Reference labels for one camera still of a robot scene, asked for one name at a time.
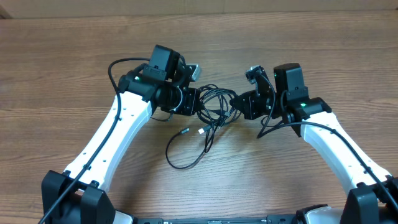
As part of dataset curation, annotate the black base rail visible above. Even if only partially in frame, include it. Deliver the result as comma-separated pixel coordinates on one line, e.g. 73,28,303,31
132,215,306,224

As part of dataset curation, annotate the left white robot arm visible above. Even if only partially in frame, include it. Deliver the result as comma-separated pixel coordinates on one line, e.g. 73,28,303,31
40,45,201,224

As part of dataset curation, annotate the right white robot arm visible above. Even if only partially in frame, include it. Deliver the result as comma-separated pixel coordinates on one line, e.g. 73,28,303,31
230,63,397,223

